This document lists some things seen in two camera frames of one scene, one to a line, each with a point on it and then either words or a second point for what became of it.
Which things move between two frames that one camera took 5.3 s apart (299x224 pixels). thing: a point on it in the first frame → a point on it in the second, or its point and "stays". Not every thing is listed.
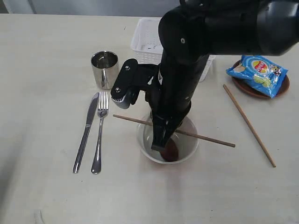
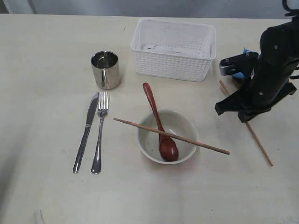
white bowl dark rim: x=187 y=145 stays
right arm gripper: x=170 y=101 → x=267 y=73
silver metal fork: x=103 y=108 stays
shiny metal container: x=105 y=64 stays
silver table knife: x=89 y=122 stays
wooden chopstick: x=182 y=132 → x=172 y=136
